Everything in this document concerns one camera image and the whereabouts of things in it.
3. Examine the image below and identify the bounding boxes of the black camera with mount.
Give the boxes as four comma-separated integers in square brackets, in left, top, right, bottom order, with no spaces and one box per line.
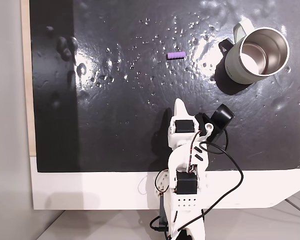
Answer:
[194,103,235,145]

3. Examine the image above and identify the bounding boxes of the light wooden board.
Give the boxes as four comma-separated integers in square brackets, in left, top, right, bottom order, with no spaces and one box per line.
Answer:
[20,0,37,157]

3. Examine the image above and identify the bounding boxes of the red white black servo wire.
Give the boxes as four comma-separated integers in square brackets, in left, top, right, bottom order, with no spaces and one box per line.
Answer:
[186,131,204,174]

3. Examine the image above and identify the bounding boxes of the purple ribbed pen grip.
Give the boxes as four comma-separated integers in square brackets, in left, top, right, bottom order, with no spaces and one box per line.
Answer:
[166,51,186,61]

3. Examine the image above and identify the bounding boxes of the black shiny mat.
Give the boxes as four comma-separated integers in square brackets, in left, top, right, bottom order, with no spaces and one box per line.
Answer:
[29,0,300,173]

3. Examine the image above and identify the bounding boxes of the pale green steel mug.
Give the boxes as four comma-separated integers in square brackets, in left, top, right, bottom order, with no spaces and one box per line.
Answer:
[223,17,291,86]

